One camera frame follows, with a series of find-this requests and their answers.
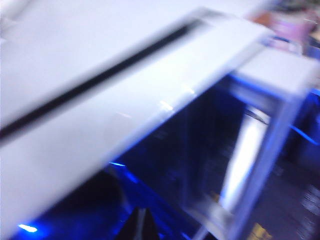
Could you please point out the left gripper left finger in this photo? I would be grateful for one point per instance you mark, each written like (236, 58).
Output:
(136, 227)

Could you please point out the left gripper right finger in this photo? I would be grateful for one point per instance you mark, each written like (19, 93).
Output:
(151, 228)

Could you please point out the black glass microwave door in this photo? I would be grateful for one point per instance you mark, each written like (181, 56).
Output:
(125, 112)

